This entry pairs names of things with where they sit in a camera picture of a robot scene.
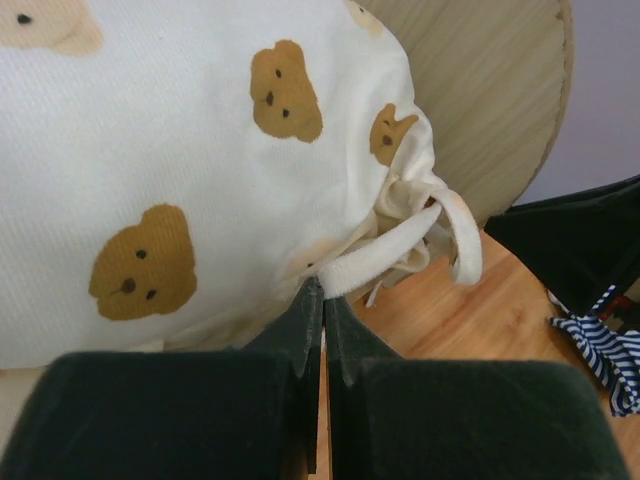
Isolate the blue striped cloth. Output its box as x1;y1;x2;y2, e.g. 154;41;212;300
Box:
547;285;639;417

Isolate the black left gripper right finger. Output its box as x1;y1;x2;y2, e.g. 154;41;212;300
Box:
324;299;629;480

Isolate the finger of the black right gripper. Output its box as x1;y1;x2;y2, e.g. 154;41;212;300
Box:
484;176;639;315

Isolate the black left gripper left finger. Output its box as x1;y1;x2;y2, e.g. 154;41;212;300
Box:
1;278;324;480

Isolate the wooden pet bed frame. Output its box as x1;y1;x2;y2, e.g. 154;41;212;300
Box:
362;0;574;225

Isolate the large bear print cushion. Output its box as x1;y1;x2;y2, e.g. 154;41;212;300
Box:
1;1;482;369

